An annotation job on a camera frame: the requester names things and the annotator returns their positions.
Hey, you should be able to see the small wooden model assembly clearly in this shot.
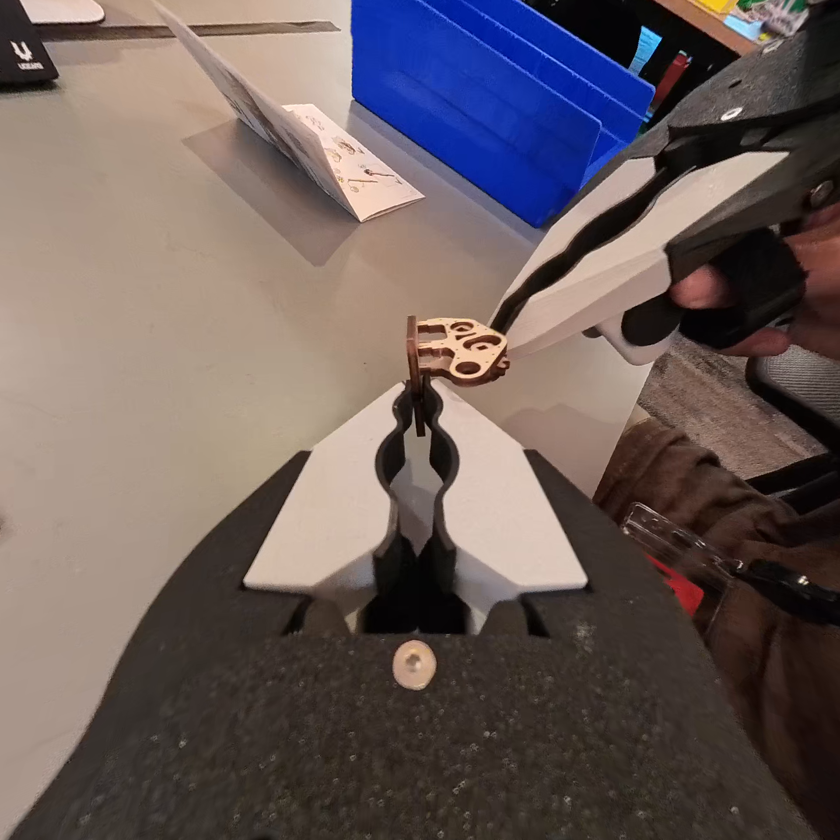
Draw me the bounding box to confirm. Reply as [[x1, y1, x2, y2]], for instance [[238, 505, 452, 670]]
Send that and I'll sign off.
[[406, 315, 511, 438]]

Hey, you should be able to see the grey mesh office chair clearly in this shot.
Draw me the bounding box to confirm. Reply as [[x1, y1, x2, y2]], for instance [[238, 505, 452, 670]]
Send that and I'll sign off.
[[745, 344, 840, 513]]

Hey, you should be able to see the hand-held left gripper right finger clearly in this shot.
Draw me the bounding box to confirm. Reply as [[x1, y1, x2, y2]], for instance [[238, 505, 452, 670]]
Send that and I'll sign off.
[[419, 381, 588, 635]]

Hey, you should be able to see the person's right hand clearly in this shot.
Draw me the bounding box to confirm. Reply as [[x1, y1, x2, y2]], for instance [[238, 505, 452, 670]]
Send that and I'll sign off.
[[669, 203, 840, 359]]

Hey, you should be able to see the dark flat strip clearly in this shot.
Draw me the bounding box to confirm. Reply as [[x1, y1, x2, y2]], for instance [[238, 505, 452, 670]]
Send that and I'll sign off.
[[98, 20, 341, 39]]

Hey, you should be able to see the folded white instruction booklet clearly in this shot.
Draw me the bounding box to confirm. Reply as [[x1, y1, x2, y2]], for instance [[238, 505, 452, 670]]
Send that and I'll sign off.
[[150, 0, 426, 224]]

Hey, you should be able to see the red card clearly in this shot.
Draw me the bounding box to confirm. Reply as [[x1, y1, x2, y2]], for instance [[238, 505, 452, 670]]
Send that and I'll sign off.
[[646, 551, 707, 616]]

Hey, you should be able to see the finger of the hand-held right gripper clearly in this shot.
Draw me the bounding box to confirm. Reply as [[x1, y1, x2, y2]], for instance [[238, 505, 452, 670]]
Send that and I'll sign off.
[[491, 154, 668, 330], [504, 152, 790, 360]]

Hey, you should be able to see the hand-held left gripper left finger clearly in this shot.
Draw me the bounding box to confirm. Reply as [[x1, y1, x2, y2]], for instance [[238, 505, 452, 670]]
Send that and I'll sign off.
[[244, 381, 422, 632]]

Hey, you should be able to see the clear badge holder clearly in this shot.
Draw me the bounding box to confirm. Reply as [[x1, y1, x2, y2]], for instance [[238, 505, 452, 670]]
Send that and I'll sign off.
[[620, 502, 744, 595]]

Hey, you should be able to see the blue plastic storage bin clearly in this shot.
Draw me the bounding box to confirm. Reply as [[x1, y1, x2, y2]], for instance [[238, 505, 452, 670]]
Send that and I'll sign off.
[[351, 0, 603, 229], [420, 0, 657, 172]]

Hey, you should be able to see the white flat pad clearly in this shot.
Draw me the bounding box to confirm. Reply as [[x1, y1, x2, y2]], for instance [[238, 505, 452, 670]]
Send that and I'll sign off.
[[20, 0, 106, 26]]

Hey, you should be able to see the black box with white logo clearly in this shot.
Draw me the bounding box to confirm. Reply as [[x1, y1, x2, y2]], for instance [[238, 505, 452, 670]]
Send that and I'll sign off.
[[0, 0, 60, 90]]

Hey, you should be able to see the brown wooden shelf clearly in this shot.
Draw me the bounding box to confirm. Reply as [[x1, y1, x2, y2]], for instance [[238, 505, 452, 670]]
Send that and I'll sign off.
[[656, 0, 765, 56]]

